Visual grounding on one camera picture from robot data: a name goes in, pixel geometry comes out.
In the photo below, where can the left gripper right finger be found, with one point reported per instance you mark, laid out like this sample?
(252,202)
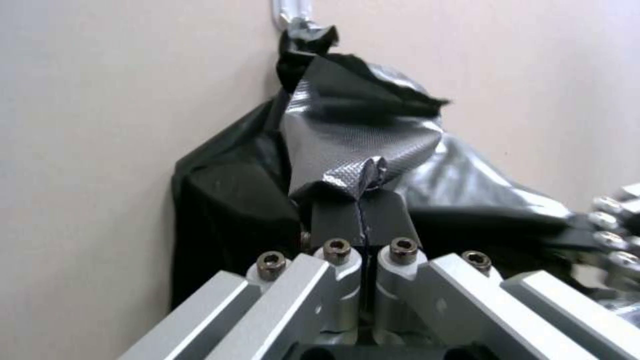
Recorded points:
(465,300)

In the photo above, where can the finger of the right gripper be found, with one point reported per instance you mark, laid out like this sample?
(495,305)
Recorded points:
(612,240)

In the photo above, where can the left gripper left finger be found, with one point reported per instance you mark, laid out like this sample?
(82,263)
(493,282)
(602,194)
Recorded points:
(280,296)

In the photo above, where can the black plastic trash bag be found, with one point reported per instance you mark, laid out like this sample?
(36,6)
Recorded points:
(345,150)

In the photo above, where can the silver metal hook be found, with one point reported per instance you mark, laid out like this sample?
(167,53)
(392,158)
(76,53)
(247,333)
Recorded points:
(292,11)

